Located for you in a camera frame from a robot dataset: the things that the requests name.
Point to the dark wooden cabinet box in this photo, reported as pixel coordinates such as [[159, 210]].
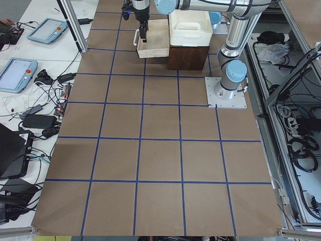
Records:
[[187, 58]]

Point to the wooden drawer with white handle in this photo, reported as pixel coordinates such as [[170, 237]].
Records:
[[158, 43]]

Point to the upper blue teach pendant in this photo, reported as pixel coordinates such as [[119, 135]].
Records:
[[48, 31]]

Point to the blue teach pendant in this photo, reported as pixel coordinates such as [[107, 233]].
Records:
[[17, 74], [48, 31]]

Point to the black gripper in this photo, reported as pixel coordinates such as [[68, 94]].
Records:
[[141, 14]]

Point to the lower blue teach pendant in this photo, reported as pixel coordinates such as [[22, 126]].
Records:
[[17, 74]]

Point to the white plastic tray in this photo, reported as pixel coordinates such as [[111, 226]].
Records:
[[190, 28]]

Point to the small black power brick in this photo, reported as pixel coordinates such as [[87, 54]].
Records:
[[84, 21]]

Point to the black laptop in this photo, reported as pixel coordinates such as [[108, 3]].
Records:
[[15, 149]]

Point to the white crumpled cloth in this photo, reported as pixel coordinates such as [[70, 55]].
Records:
[[274, 54]]

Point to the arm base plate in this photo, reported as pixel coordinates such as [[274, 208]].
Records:
[[218, 97]]

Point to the black power adapter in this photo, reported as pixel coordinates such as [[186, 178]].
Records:
[[35, 121]]

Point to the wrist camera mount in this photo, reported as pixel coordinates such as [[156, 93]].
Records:
[[127, 9]]

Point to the aluminium frame post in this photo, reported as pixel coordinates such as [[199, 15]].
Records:
[[73, 24]]

